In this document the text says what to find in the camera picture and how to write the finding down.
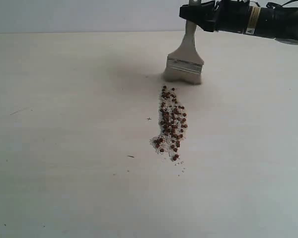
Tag scattered brown round pellets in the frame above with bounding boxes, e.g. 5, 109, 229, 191
153, 85, 190, 161

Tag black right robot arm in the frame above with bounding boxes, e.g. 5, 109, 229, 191
179, 0, 298, 45

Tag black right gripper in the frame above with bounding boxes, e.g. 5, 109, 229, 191
179, 0, 251, 34

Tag white paint brush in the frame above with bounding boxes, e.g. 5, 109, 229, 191
161, 0, 206, 85

